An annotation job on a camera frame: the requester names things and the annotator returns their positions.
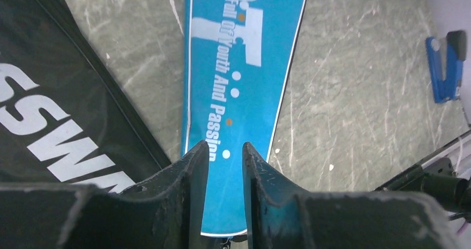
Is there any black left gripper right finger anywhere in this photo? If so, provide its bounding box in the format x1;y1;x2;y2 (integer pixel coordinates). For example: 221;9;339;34
242;143;460;248

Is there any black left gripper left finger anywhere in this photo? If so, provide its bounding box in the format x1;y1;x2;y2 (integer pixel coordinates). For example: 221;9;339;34
1;141;209;248

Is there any black racket cover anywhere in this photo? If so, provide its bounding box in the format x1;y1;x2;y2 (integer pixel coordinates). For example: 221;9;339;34
1;0;171;193

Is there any blue racket cover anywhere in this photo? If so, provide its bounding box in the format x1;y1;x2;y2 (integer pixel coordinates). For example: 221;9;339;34
181;0;307;238

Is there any blue black stapler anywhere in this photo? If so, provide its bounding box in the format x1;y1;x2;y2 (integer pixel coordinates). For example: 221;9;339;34
425;29;467;103

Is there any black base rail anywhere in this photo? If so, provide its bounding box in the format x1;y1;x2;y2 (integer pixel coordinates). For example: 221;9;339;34
375;131;470;215

